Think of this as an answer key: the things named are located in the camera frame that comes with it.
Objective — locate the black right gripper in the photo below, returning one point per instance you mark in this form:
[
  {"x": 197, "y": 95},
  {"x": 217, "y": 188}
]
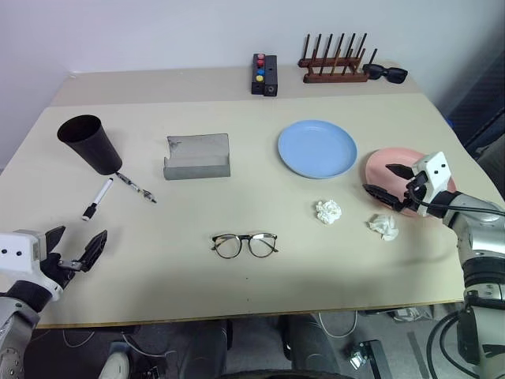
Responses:
[{"x": 414, "y": 191}]

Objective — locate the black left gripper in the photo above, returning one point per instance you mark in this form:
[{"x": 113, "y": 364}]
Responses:
[{"x": 59, "y": 268}]

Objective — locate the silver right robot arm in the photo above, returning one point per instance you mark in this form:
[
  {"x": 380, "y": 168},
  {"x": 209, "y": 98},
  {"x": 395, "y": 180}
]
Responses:
[{"x": 477, "y": 252}]

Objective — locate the pink plate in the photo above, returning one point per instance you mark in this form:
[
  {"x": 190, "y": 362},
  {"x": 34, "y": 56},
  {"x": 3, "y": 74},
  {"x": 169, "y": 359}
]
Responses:
[{"x": 386, "y": 166}]

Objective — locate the crumpled white tissue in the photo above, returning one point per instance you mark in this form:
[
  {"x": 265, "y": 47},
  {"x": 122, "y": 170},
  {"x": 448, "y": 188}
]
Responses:
[
  {"x": 383, "y": 226},
  {"x": 328, "y": 211}
]

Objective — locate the white marker with black cap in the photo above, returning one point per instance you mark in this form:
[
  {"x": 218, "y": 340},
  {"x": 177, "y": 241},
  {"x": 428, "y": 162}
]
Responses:
[{"x": 98, "y": 199}]

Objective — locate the blue plate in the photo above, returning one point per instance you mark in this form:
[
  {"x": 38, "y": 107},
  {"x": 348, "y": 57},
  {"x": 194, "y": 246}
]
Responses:
[{"x": 317, "y": 148}]

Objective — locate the black ballpoint pen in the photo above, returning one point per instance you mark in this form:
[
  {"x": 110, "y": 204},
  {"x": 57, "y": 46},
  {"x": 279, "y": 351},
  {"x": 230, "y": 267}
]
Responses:
[{"x": 135, "y": 188}]

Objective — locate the black plastic cup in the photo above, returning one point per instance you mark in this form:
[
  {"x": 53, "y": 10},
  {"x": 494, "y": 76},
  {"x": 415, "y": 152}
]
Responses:
[{"x": 90, "y": 143}]

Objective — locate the black sunglasses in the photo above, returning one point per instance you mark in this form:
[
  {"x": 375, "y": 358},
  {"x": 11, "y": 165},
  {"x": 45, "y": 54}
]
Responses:
[{"x": 386, "y": 72}]

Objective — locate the wooden peg rack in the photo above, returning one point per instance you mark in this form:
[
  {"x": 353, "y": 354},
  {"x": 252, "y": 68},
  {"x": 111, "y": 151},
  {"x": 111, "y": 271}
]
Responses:
[{"x": 334, "y": 67}]

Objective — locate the white shoe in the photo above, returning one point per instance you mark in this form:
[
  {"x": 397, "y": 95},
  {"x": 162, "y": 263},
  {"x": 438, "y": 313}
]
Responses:
[{"x": 115, "y": 365}]

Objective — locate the grey metal holder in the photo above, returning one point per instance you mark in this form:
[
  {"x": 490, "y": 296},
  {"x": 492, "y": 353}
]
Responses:
[{"x": 197, "y": 156}]

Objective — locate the thin-framed eyeglasses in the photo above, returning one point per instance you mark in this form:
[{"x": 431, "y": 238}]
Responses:
[{"x": 244, "y": 245}]

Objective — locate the black button box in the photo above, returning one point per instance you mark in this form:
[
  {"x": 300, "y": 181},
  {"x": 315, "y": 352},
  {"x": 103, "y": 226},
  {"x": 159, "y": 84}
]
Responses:
[{"x": 264, "y": 75}]

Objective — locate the dark rounded robot leg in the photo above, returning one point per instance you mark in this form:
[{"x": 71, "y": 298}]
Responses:
[
  {"x": 307, "y": 343},
  {"x": 205, "y": 347}
]

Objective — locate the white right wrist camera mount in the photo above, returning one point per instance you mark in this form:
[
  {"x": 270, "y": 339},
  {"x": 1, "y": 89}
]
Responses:
[{"x": 434, "y": 173}]

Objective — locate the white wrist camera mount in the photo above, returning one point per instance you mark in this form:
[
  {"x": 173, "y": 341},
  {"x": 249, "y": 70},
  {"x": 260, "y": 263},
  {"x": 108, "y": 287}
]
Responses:
[
  {"x": 434, "y": 173},
  {"x": 19, "y": 256}
]

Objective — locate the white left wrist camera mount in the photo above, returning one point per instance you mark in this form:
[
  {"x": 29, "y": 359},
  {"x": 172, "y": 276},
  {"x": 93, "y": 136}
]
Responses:
[{"x": 19, "y": 256}]

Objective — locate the black metal bracket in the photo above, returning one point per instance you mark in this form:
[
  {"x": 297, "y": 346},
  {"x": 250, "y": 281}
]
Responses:
[{"x": 369, "y": 355}]

